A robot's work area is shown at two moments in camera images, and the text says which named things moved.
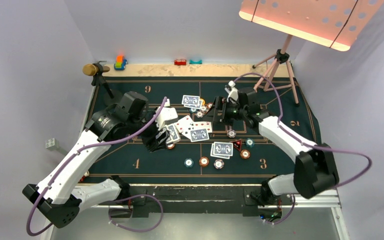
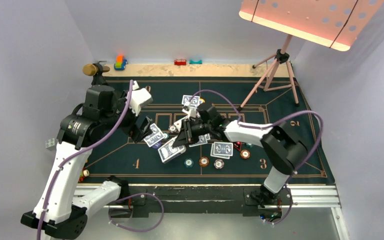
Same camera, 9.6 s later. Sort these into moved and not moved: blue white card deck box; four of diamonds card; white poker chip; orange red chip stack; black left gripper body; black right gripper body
Moved: black right gripper body; black left gripper body; blue white card deck box
Not moved: white poker chip; orange red chip stack; four of diamonds card
